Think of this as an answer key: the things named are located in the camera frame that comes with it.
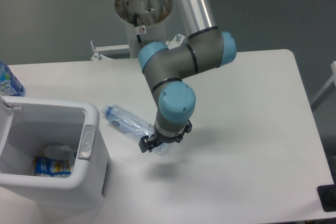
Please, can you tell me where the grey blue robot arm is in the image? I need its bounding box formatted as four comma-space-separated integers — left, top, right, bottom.
115, 0, 237, 153

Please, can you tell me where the white frame at right edge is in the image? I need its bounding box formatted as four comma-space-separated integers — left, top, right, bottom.
310, 61, 335, 111

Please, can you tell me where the white trash can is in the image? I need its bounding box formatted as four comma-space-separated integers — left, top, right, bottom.
1, 96, 111, 208

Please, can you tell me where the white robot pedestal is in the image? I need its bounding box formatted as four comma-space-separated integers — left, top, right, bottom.
91, 0, 186, 61

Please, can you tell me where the blue labelled water bottle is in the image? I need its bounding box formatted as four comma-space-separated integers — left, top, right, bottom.
1, 62, 25, 97

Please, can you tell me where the black device at table edge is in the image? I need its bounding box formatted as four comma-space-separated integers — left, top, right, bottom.
317, 184, 335, 212

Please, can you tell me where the black cable on pedestal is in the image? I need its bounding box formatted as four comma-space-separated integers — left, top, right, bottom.
133, 13, 148, 58

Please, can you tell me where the blue yellow snack wrapper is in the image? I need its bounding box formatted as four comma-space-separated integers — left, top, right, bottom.
34, 156, 71, 178

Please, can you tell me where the clear blue plastic bottle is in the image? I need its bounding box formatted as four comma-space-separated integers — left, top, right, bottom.
101, 104, 154, 142

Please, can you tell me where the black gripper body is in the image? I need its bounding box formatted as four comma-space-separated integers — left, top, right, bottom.
154, 127, 184, 143

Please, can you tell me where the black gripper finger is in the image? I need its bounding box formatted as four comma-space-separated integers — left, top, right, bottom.
139, 133, 163, 153
176, 120, 193, 143

